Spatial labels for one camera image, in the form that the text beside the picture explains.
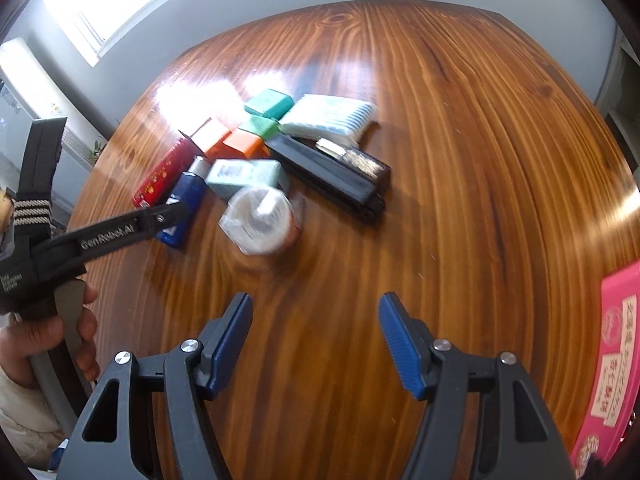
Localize black long case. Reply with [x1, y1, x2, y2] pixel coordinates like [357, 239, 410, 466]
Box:
[263, 132, 387, 223]

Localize pale blue small carton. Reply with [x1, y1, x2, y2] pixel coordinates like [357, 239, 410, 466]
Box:
[205, 159, 283, 201]

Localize teal plastic box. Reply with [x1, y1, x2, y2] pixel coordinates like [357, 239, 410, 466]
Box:
[243, 88, 295, 120]

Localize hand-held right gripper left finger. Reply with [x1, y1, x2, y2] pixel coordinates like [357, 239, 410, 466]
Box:
[59, 292, 254, 480]

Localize orange building block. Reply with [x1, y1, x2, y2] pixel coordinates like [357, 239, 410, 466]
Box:
[190, 117, 236, 158]
[222, 129, 268, 160]

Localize green building block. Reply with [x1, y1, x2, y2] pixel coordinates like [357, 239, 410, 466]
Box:
[237, 115, 280, 140]

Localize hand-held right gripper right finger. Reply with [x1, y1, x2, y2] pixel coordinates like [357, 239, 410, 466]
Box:
[378, 291, 576, 480]

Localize small dark labelled box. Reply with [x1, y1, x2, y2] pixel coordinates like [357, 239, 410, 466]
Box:
[315, 137, 392, 183]

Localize wrapped white cups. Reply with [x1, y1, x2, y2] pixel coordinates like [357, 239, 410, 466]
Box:
[218, 185, 306, 257]

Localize window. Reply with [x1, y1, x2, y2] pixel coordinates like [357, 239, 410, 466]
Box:
[37, 0, 241, 67]

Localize dark blue tube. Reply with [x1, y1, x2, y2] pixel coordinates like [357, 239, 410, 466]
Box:
[155, 156, 213, 249]

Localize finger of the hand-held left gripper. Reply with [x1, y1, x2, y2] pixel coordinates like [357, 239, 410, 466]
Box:
[32, 202, 193, 266]

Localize wooden desktop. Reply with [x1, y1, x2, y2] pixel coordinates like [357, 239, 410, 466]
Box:
[65, 0, 640, 480]

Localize white flat packet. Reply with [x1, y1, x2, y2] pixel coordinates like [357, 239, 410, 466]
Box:
[279, 94, 378, 145]

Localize person's left hand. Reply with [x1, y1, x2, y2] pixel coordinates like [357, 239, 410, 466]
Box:
[0, 282, 101, 386]

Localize white air conditioner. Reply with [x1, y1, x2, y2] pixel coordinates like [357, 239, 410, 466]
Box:
[0, 37, 108, 176]

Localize red printed can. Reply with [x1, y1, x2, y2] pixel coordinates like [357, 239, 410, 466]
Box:
[131, 137, 201, 209]

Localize pink printed box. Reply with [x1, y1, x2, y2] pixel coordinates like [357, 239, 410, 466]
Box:
[570, 260, 640, 478]

